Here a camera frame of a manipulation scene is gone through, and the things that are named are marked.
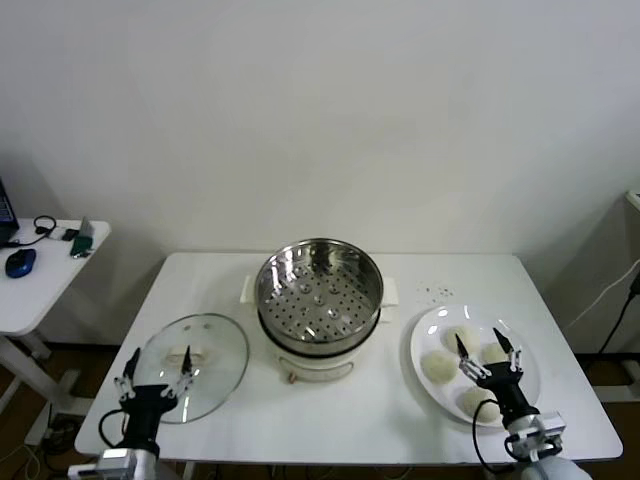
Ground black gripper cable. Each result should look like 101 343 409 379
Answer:
98 409 131 449
470 399 524 474

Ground green circuit board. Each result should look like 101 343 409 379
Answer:
68 233 96 259

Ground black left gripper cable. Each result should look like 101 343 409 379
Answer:
98 409 131 449

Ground round white plate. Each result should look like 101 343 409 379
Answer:
409 304 543 428

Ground blue computer mouse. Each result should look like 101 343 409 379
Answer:
4 247 38 279

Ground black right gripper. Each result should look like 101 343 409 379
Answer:
453 327 541 427

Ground white steamed baozi bun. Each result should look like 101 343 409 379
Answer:
440 327 482 357
480 342 511 365
420 349 459 382
458 385 500 421

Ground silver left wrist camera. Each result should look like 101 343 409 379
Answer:
67 448 127 480

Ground white electric cooker pot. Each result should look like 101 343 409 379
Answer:
258 304 382 385

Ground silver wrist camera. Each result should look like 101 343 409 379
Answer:
503 409 569 464
67 448 127 480

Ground perforated steel steamer basket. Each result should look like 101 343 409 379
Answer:
241 238 400 351

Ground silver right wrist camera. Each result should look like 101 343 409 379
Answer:
503 409 569 464

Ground small white side table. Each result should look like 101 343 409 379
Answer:
0 218 112 416

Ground scattered dark crumbs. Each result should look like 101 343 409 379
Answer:
417 283 454 300

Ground looped thin black cable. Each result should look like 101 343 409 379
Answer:
32 214 58 238

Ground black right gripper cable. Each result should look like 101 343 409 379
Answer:
470 399 524 474

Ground dark laptop screen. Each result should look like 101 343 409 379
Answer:
0 177 21 247

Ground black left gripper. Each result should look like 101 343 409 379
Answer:
112 345 196 450

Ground white wall cable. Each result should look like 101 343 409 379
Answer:
564 259 640 331

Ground black wall cable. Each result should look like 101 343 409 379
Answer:
598 277 640 354

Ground round glass pot lid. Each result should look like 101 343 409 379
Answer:
131 312 251 425

